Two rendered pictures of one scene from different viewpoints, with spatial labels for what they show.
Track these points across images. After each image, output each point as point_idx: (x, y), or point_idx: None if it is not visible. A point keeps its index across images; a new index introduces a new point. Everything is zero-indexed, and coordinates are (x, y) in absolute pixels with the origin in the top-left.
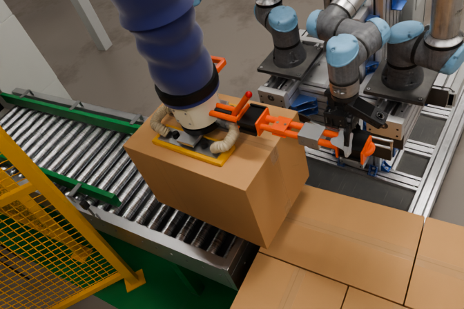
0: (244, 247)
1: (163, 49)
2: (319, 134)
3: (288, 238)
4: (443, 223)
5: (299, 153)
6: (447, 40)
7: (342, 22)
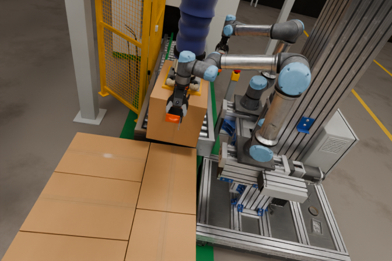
0: None
1: (181, 23)
2: None
3: (161, 152)
4: (194, 225)
5: (195, 127)
6: (260, 135)
7: (209, 58)
